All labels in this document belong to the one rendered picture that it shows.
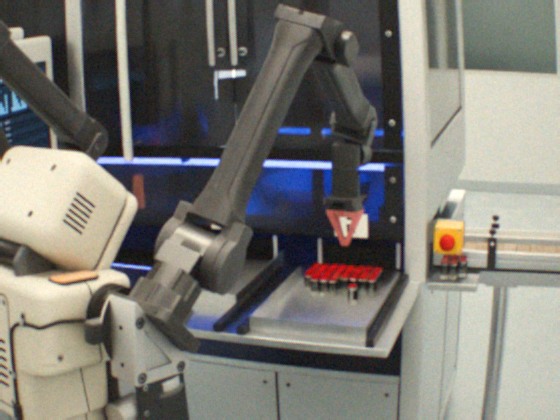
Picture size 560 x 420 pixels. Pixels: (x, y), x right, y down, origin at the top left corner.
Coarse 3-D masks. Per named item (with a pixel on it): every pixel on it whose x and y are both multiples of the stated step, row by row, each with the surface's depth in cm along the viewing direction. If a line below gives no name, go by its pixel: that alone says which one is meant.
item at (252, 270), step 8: (280, 256) 204; (248, 264) 206; (256, 264) 206; (264, 264) 205; (272, 264) 198; (280, 264) 204; (248, 272) 200; (256, 272) 199; (264, 272) 193; (240, 280) 194; (248, 280) 194; (256, 280) 188; (200, 288) 189; (232, 288) 189; (240, 288) 188; (248, 288) 183; (200, 296) 179; (208, 296) 178; (216, 296) 177; (224, 296) 176; (232, 296) 176; (240, 296) 178; (200, 304) 179; (208, 304) 178; (216, 304) 178; (224, 304) 177; (232, 304) 176
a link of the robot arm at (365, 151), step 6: (330, 120) 149; (372, 120) 146; (372, 126) 146; (330, 132) 149; (336, 132) 149; (342, 132) 150; (372, 132) 148; (348, 138) 148; (354, 138) 148; (360, 138) 149; (366, 138) 147; (372, 138) 149; (366, 144) 147; (360, 150) 153; (366, 150) 155; (360, 156) 154; (366, 156) 155; (360, 162) 154; (366, 162) 157
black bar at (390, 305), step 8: (400, 280) 183; (408, 280) 187; (400, 288) 178; (392, 296) 173; (400, 296) 177; (392, 304) 169; (384, 312) 164; (392, 312) 168; (384, 320) 160; (376, 328) 156; (368, 336) 153; (376, 336) 153; (368, 344) 151
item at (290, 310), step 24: (288, 288) 185; (384, 288) 184; (264, 312) 170; (288, 312) 172; (312, 312) 171; (336, 312) 171; (360, 312) 170; (312, 336) 158; (336, 336) 157; (360, 336) 155
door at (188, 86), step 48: (96, 0) 198; (144, 0) 193; (192, 0) 188; (96, 48) 202; (144, 48) 197; (192, 48) 192; (96, 96) 206; (144, 96) 200; (192, 96) 195; (144, 144) 204; (192, 144) 199
